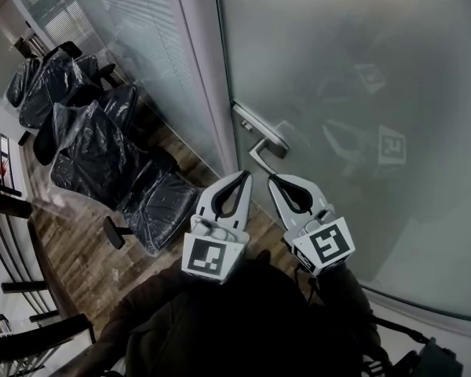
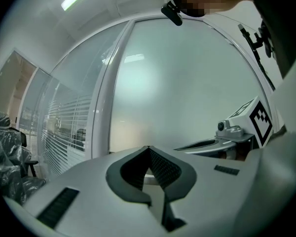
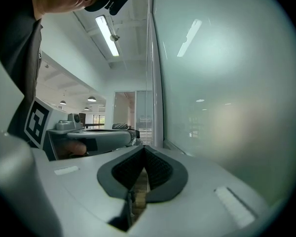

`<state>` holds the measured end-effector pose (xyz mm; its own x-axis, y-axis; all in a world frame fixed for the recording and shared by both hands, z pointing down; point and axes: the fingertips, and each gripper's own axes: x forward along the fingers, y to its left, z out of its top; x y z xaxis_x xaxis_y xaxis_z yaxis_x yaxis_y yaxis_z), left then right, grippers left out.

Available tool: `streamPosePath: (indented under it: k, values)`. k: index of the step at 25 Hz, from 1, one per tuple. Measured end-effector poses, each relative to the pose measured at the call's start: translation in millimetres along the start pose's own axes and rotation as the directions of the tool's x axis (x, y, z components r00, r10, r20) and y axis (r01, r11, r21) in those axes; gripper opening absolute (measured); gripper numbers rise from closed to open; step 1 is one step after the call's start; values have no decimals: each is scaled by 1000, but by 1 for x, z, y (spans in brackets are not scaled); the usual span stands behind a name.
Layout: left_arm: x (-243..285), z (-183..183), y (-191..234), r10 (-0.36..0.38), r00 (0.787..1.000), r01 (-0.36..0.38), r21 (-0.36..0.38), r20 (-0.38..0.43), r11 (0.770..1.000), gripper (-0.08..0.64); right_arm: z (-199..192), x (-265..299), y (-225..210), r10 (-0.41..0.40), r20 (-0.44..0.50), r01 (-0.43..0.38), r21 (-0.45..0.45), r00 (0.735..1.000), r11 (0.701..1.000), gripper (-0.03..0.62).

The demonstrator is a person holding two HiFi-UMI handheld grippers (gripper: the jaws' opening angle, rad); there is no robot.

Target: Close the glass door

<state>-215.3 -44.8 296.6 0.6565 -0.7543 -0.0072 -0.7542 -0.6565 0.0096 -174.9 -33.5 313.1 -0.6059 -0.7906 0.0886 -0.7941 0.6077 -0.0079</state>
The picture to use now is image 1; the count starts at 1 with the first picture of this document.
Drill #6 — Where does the frosted glass door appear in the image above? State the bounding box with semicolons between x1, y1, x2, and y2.
214;0;471;325

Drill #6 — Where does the black gripper cord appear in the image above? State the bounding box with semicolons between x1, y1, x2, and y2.
294;263;323;306

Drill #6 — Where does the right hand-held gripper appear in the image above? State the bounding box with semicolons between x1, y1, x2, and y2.
266;173;357;278

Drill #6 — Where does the black metal railing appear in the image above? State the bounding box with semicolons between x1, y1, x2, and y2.
0;185;97;377

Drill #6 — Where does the person's left forearm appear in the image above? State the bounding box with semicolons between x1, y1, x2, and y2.
101;267;197;345

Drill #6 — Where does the silver door lever handle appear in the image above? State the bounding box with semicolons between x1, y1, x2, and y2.
247;137;278;176

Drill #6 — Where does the person's dark jacket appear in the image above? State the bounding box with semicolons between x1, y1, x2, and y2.
88;265;382;377

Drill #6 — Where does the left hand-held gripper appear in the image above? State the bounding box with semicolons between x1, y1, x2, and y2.
180;169;254;287

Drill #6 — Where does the group of plastic-wrapped black chairs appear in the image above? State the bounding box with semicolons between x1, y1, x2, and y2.
3;41;199;257

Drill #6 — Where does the black bag strap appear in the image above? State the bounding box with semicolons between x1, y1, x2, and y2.
371;314;433;343

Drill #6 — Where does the glass partition with blinds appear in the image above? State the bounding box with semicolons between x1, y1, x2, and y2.
0;0;228;176

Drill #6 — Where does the black shoulder bag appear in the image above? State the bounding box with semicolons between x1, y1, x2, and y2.
392;335;464;377

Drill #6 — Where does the person's right forearm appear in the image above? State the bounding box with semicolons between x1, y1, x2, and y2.
317;265;380;353

